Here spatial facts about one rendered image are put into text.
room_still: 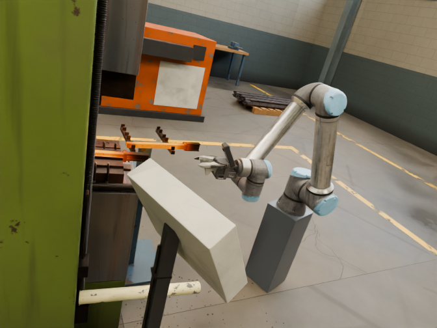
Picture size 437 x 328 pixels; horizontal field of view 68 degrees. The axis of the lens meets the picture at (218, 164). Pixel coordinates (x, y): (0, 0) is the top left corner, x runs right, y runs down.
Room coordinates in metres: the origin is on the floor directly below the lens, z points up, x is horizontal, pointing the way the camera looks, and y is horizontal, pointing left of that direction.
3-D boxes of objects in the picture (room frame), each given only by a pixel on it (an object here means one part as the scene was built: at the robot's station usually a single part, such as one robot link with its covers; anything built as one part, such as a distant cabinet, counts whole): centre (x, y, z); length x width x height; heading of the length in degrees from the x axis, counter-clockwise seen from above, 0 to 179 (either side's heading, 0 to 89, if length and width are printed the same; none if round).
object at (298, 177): (1.86, -0.53, 0.79); 0.17 x 0.15 x 0.18; 32
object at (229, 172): (1.39, -0.04, 0.97); 0.12 x 0.08 x 0.09; 115
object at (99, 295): (0.89, 0.15, 0.62); 0.44 x 0.05 x 0.05; 115
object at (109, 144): (1.31, 0.51, 0.95); 0.12 x 0.09 x 0.07; 115
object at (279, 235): (1.87, -0.52, 0.30); 0.22 x 0.22 x 0.60; 50
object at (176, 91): (4.94, 1.53, 0.62); 2.10 x 1.12 x 1.25; 120
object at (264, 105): (7.16, -0.76, 0.12); 1.58 x 0.80 x 0.24; 120
